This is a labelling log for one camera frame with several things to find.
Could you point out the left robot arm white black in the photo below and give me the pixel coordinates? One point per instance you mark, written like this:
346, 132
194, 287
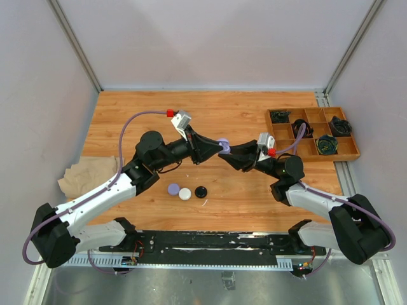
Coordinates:
55, 230

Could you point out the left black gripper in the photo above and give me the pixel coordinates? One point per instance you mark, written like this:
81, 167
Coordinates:
200, 148

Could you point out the rolled blue yellow tie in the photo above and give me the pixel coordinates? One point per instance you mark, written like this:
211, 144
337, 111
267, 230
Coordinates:
326, 145

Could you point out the white earbud charging case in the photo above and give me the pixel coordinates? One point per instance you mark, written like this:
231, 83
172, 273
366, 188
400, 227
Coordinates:
184, 194

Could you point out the rolled dark tie right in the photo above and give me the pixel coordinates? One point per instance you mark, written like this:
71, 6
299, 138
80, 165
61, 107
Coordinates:
340, 127

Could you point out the purple charging case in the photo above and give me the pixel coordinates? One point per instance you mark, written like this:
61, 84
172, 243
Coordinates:
173, 189
224, 143

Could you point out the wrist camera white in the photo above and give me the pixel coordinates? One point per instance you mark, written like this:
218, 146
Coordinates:
181, 120
265, 142

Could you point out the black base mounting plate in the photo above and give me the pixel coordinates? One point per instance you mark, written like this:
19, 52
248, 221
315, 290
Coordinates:
210, 244

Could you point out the rolled dark tie top left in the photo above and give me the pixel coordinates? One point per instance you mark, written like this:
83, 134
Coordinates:
280, 117

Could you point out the beige folded cloth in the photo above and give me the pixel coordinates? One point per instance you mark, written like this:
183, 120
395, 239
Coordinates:
87, 174

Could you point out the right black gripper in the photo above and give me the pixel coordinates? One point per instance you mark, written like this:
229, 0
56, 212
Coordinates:
238, 159

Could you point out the wooden compartment tray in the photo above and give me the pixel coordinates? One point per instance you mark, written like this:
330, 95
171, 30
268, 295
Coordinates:
318, 118

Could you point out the black earbud charging case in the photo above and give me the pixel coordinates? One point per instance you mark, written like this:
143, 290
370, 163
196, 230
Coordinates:
201, 192

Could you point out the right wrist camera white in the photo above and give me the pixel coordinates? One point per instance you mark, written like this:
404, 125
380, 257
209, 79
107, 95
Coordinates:
265, 142

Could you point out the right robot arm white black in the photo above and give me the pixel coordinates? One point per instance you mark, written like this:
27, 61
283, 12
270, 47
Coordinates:
354, 227

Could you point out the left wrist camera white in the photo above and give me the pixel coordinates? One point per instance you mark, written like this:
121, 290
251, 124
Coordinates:
181, 120

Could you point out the rolled black tie centre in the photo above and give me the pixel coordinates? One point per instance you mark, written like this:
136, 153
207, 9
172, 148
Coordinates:
300, 126

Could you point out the white slotted cable duct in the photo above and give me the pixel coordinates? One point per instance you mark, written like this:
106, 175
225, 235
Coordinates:
184, 261

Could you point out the rolled dark tie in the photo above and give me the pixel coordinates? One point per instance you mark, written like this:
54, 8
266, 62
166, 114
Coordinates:
280, 117
340, 127

